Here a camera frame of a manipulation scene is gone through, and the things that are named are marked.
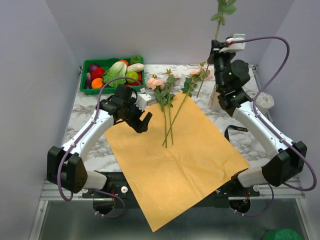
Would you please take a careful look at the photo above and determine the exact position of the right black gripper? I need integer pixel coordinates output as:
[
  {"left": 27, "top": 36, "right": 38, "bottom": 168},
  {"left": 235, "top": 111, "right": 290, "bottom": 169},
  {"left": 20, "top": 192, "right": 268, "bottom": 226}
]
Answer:
[{"left": 207, "top": 39, "right": 236, "bottom": 91}]

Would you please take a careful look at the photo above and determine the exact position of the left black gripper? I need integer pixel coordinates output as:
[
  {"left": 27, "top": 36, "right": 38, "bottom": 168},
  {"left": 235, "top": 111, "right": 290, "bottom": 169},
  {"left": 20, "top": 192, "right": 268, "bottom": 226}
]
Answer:
[{"left": 123, "top": 97, "right": 153, "bottom": 134}]

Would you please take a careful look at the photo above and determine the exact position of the pink rose stem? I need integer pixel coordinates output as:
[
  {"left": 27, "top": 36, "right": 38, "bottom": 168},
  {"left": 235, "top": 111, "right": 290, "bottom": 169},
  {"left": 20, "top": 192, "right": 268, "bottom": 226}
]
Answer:
[
  {"left": 146, "top": 74, "right": 168, "bottom": 148},
  {"left": 196, "top": 0, "right": 237, "bottom": 98},
  {"left": 167, "top": 62, "right": 210, "bottom": 137},
  {"left": 165, "top": 68, "right": 179, "bottom": 145}
]

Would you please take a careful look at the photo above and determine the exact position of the orange wrapping paper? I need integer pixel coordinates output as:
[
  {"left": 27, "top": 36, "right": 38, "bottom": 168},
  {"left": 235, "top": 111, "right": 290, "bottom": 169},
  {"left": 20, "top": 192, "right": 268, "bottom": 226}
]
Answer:
[{"left": 105, "top": 93, "right": 249, "bottom": 231}]

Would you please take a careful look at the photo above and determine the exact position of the black ribbon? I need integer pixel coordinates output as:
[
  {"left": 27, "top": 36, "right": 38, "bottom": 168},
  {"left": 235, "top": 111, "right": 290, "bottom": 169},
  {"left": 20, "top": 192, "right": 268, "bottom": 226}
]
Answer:
[{"left": 224, "top": 125, "right": 249, "bottom": 142}]

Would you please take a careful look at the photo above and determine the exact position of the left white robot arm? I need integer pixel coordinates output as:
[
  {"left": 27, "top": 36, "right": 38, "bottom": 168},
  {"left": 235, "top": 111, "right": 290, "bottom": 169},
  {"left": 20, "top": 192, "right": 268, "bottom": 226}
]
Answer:
[{"left": 46, "top": 84, "right": 154, "bottom": 198}]

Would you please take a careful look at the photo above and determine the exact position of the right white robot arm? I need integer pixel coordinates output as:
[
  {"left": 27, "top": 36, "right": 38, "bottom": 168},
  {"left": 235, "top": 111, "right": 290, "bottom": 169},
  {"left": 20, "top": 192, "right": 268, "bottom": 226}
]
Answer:
[{"left": 207, "top": 37, "right": 307, "bottom": 196}]

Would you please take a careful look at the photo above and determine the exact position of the white ribbed vase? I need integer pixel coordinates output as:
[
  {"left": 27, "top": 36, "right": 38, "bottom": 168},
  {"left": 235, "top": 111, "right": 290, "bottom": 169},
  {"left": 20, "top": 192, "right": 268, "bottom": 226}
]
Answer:
[{"left": 208, "top": 85, "right": 221, "bottom": 111}]

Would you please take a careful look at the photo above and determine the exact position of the green plastic crate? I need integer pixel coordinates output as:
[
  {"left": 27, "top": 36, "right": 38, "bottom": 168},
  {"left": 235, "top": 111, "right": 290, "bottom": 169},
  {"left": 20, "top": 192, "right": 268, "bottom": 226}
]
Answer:
[{"left": 79, "top": 56, "right": 145, "bottom": 95}]

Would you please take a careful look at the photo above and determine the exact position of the red chili pepper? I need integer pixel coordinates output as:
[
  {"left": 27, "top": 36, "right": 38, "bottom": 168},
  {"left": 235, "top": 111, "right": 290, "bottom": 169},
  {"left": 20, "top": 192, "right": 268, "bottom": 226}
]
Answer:
[{"left": 124, "top": 72, "right": 143, "bottom": 86}]

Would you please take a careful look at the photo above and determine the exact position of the green lime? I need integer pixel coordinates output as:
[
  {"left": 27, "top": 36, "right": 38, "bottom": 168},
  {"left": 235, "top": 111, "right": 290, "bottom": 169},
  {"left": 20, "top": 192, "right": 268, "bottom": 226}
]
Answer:
[{"left": 125, "top": 71, "right": 139, "bottom": 84}]

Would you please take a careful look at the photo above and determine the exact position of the white radish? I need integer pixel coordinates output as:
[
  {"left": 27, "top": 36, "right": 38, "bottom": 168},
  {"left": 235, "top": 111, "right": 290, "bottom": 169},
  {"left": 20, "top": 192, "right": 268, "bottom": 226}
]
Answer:
[{"left": 127, "top": 63, "right": 145, "bottom": 73}]

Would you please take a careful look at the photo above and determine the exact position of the green cabbage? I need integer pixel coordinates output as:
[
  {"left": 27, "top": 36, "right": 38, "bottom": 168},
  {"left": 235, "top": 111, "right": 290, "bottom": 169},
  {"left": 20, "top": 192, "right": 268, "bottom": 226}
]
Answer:
[{"left": 102, "top": 61, "right": 127, "bottom": 88}]

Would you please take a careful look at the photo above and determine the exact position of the orange fruit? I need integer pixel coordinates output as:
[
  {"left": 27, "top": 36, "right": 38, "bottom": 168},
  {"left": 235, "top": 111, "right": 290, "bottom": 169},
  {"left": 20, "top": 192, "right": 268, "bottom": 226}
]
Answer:
[{"left": 91, "top": 77, "right": 104, "bottom": 89}]

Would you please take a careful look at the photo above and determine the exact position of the orange tomato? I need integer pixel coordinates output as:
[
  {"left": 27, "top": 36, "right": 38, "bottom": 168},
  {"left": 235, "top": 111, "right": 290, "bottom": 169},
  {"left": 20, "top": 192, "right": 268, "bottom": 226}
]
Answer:
[{"left": 118, "top": 59, "right": 130, "bottom": 67}]

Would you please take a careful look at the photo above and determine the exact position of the purple eggplant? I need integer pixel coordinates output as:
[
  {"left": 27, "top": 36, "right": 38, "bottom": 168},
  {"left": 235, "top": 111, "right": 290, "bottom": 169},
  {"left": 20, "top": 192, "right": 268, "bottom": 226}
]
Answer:
[{"left": 84, "top": 72, "right": 92, "bottom": 89}]

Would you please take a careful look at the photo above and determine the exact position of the green bell pepper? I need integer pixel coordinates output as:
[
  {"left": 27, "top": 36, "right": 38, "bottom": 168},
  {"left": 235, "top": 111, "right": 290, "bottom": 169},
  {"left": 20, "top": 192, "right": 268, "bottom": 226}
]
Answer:
[{"left": 129, "top": 55, "right": 144, "bottom": 65}]

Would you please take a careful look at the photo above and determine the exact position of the white cup with drawing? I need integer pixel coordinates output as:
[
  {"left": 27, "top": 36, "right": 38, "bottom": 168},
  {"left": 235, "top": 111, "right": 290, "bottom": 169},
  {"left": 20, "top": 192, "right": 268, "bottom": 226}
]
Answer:
[{"left": 256, "top": 92, "right": 275, "bottom": 115}]

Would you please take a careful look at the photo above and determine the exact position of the purple onion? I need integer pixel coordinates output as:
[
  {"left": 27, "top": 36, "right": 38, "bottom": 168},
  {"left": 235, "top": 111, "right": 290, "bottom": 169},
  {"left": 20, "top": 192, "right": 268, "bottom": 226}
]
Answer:
[{"left": 88, "top": 63, "right": 100, "bottom": 74}]

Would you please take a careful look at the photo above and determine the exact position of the green object bottom corner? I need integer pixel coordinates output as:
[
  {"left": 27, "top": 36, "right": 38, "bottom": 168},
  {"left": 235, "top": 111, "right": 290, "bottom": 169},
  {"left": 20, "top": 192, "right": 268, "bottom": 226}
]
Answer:
[{"left": 261, "top": 228, "right": 303, "bottom": 240}]

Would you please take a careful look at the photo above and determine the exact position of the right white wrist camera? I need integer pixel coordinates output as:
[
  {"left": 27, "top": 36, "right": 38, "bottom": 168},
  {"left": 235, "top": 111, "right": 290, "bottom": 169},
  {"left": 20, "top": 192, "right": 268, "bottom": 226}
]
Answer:
[{"left": 219, "top": 33, "right": 246, "bottom": 54}]

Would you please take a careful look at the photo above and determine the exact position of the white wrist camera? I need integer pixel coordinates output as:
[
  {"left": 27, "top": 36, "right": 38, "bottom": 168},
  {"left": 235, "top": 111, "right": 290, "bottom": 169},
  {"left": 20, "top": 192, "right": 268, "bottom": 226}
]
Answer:
[
  {"left": 135, "top": 93, "right": 154, "bottom": 111},
  {"left": 219, "top": 33, "right": 246, "bottom": 54}
]

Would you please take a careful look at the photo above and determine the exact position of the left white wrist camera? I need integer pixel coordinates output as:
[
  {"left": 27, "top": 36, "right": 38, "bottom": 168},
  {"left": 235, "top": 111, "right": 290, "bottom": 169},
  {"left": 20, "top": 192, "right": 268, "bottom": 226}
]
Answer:
[{"left": 135, "top": 93, "right": 154, "bottom": 111}]

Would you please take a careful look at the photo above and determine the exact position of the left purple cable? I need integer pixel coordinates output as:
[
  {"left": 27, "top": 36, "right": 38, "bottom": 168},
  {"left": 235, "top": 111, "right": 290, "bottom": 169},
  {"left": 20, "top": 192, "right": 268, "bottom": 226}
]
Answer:
[{"left": 57, "top": 76, "right": 146, "bottom": 218}]

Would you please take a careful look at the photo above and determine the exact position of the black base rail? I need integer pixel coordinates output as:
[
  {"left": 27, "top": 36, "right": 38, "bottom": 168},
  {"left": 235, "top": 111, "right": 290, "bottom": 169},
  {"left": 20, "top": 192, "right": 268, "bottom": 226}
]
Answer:
[{"left": 51, "top": 171, "right": 276, "bottom": 210}]

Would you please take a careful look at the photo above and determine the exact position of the aluminium frame bar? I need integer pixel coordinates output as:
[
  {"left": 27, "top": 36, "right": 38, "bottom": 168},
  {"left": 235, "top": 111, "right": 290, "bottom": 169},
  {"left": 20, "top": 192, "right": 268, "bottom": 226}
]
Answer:
[{"left": 28, "top": 179, "right": 306, "bottom": 240}]

